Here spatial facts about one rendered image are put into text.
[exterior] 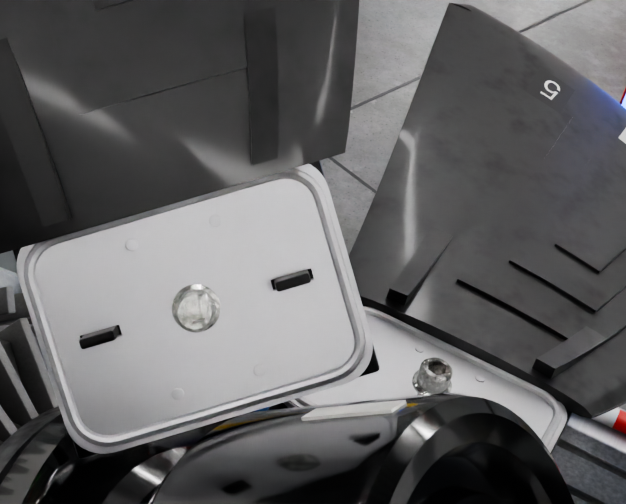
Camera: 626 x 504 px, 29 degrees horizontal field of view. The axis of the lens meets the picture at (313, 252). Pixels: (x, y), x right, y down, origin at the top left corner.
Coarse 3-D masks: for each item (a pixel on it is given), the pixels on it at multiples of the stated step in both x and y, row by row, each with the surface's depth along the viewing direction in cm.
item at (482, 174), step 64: (448, 64) 57; (512, 64) 59; (448, 128) 54; (512, 128) 56; (576, 128) 57; (384, 192) 50; (448, 192) 51; (512, 192) 52; (576, 192) 53; (384, 256) 47; (448, 256) 48; (512, 256) 48; (576, 256) 49; (448, 320) 44; (512, 320) 45; (576, 320) 46; (576, 384) 43
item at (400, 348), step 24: (384, 336) 44; (408, 336) 44; (432, 336) 44; (384, 360) 43; (408, 360) 43; (456, 360) 44; (480, 360) 44; (360, 384) 42; (384, 384) 42; (408, 384) 42; (456, 384) 43; (480, 384) 43; (504, 384) 43; (528, 384) 43; (528, 408) 42; (552, 408) 43; (552, 432) 41
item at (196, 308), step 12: (192, 288) 34; (204, 288) 34; (180, 300) 33; (192, 300) 33; (204, 300) 33; (216, 300) 34; (180, 312) 33; (192, 312) 34; (204, 312) 34; (216, 312) 34; (180, 324) 33; (192, 324) 33; (204, 324) 33
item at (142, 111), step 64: (0, 0) 32; (64, 0) 32; (128, 0) 32; (192, 0) 33; (256, 0) 33; (320, 0) 34; (0, 64) 32; (64, 64) 33; (128, 64) 33; (192, 64) 33; (256, 64) 33; (320, 64) 34; (0, 128) 33; (64, 128) 33; (128, 128) 33; (192, 128) 33; (256, 128) 33; (320, 128) 34; (0, 192) 33; (64, 192) 33; (128, 192) 33; (192, 192) 33
